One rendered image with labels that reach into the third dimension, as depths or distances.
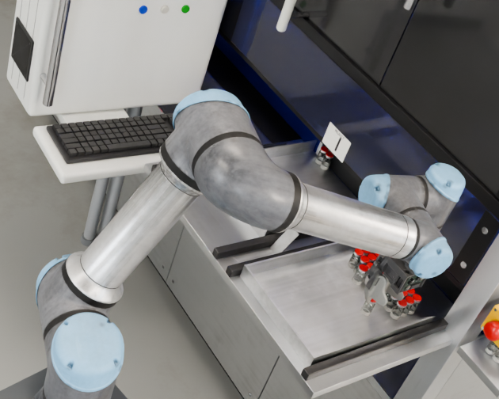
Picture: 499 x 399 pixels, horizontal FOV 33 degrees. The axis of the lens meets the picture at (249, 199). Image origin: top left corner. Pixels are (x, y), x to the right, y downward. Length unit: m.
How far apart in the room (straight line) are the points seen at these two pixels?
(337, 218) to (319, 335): 0.48
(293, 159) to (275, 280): 0.46
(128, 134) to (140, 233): 0.81
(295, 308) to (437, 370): 0.38
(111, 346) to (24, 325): 1.36
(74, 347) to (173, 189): 0.30
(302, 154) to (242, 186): 1.01
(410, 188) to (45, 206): 1.87
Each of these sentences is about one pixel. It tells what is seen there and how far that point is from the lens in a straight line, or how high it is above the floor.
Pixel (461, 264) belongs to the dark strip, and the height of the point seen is 1.04.
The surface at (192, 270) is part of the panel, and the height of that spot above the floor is 0.25.
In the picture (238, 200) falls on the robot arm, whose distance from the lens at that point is 1.24.
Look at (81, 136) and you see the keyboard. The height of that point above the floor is 0.83.
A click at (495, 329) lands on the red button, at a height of 1.01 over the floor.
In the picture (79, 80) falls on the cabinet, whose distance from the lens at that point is 2.20.
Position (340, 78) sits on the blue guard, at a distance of 2.04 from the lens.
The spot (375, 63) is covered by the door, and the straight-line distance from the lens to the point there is 1.96.
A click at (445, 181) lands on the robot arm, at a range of 1.59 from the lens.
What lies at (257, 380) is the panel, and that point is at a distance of 2.56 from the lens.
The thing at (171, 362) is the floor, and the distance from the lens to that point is 2.78.
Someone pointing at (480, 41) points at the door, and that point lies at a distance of 1.77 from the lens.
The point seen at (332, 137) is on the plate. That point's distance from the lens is 2.07.
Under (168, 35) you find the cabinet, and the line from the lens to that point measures 2.24.
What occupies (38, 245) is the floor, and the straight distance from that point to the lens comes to 3.03.
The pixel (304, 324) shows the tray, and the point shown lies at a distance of 1.77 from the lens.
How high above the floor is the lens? 2.10
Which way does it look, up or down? 37 degrees down
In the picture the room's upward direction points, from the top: 21 degrees clockwise
